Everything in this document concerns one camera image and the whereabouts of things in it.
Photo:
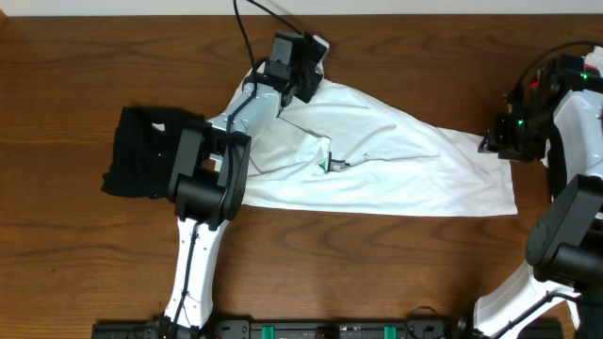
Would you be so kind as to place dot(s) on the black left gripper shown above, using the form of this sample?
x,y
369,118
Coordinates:
x,y
310,79

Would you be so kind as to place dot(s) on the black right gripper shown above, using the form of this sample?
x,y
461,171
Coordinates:
x,y
497,141

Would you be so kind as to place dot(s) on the white t-shirt with robot print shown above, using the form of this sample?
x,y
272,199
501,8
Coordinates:
x,y
348,152

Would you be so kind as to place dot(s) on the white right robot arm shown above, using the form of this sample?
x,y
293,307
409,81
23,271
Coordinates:
x,y
555,115

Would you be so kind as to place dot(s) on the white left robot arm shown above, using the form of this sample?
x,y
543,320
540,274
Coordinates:
x,y
210,171

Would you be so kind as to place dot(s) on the white garment at right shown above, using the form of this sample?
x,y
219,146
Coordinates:
x,y
594,59

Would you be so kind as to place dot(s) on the folded black garment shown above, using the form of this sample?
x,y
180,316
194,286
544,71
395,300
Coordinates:
x,y
144,150

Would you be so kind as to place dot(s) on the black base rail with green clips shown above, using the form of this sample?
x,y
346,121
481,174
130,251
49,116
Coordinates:
x,y
418,325

